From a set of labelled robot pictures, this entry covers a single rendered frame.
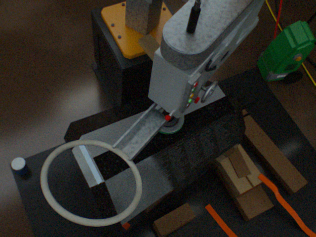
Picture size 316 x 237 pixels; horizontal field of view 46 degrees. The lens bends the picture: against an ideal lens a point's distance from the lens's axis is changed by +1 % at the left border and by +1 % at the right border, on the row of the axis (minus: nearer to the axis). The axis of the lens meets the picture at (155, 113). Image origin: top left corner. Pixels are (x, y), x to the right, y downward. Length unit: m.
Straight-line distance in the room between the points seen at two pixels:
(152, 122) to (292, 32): 1.80
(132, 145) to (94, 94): 1.46
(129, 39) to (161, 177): 1.04
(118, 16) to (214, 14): 1.27
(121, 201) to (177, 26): 1.14
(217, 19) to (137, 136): 0.76
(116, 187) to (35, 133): 1.23
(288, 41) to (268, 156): 1.00
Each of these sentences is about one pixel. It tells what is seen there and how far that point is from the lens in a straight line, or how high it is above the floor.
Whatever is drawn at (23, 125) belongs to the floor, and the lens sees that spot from 3.34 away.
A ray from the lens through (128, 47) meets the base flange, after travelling 2.71.
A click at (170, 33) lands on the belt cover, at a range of 1.64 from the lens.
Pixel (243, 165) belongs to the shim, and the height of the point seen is 0.22.
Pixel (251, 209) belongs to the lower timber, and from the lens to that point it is 3.06.
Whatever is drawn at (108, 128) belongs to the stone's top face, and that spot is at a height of 0.80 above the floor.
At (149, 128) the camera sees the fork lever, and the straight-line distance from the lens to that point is 2.06.
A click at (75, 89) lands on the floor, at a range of 3.44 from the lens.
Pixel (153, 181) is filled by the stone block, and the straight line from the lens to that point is 2.35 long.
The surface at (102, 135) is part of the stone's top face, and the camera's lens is 2.32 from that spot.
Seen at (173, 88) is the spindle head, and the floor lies 1.35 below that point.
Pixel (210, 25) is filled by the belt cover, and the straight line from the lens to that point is 1.70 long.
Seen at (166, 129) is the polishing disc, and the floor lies 0.86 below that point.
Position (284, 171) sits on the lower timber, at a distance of 3.28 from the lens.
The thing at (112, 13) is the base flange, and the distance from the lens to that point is 2.91.
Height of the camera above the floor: 2.91
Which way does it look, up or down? 61 degrees down
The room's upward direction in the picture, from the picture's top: 11 degrees clockwise
